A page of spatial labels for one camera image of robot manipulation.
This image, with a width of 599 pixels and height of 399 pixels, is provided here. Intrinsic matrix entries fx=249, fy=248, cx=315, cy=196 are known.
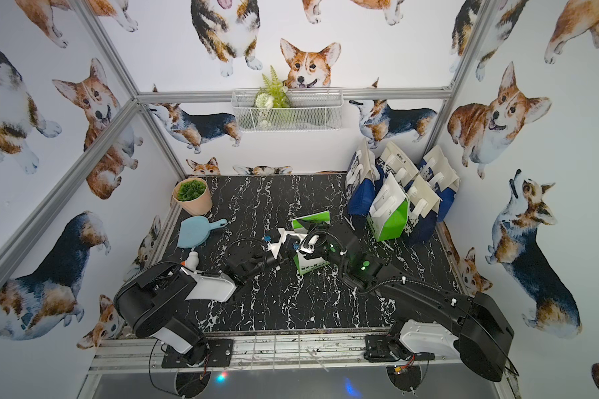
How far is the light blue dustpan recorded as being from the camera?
1.03 m

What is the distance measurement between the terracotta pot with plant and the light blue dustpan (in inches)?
1.3

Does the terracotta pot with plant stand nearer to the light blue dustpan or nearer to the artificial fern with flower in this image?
the light blue dustpan

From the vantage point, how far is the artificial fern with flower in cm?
80
